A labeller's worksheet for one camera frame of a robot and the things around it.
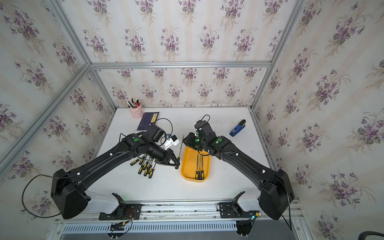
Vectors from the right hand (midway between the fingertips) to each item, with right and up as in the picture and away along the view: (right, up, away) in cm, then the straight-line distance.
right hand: (184, 141), depth 77 cm
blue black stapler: (+38, +6, +28) cm, 47 cm away
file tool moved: (+10, -18, +10) cm, 23 cm away
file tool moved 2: (+9, -19, +9) cm, 23 cm away
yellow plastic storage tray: (+5, -13, +14) cm, 20 cm away
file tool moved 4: (-2, -7, -7) cm, 10 cm away
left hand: (-2, -10, -9) cm, 13 cm away
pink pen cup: (-36, +19, +29) cm, 50 cm away
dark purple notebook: (-30, +13, +37) cm, 50 cm away
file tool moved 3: (+7, -19, +9) cm, 23 cm away
